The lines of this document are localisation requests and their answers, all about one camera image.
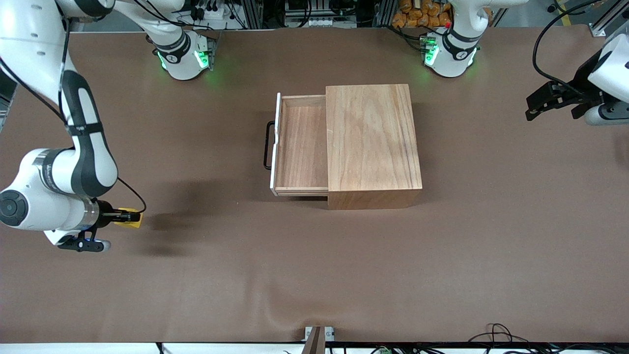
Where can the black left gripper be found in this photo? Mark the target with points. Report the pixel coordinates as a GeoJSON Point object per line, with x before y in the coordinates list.
{"type": "Point", "coordinates": [581, 81]}

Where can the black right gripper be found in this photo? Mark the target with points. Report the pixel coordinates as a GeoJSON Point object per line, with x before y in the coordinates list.
{"type": "Point", "coordinates": [105, 217]}

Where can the yellow block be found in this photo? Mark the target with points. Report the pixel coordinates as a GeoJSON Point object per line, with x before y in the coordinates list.
{"type": "Point", "coordinates": [133, 225]}

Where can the wooden drawer with white front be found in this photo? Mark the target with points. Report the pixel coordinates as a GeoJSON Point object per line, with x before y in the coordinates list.
{"type": "Point", "coordinates": [300, 147]}

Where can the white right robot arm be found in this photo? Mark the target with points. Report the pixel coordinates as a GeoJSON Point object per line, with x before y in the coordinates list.
{"type": "Point", "coordinates": [88, 147]}

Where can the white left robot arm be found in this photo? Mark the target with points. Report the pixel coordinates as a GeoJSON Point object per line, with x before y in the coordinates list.
{"type": "Point", "coordinates": [452, 54]}

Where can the wooden drawer cabinet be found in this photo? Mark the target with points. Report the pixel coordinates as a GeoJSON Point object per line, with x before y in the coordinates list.
{"type": "Point", "coordinates": [373, 142]}

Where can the orange toy pile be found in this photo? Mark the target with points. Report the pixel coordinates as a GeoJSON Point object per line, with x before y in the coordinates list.
{"type": "Point", "coordinates": [413, 17]}

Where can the brown table mat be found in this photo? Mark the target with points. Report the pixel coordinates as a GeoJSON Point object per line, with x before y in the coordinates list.
{"type": "Point", "coordinates": [442, 270]}

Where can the white power strip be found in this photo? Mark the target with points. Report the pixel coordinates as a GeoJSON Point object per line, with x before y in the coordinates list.
{"type": "Point", "coordinates": [211, 12]}

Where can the aluminium equipment rack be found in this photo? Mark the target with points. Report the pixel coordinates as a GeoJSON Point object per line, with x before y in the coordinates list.
{"type": "Point", "coordinates": [314, 14]}

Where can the aluminium frame post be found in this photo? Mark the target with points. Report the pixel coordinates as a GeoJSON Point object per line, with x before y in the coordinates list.
{"type": "Point", "coordinates": [607, 19]}

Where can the metal table edge bracket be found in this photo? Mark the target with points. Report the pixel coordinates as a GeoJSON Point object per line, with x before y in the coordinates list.
{"type": "Point", "coordinates": [319, 339]}

